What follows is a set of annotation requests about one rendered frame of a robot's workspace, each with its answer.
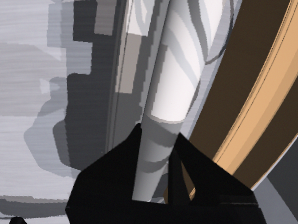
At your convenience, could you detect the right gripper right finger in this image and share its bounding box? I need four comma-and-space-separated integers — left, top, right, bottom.
168, 132, 259, 207

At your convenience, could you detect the white tube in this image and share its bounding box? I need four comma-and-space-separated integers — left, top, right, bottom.
132, 0, 226, 202

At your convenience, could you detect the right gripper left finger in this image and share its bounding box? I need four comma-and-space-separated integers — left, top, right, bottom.
71, 123, 142, 198

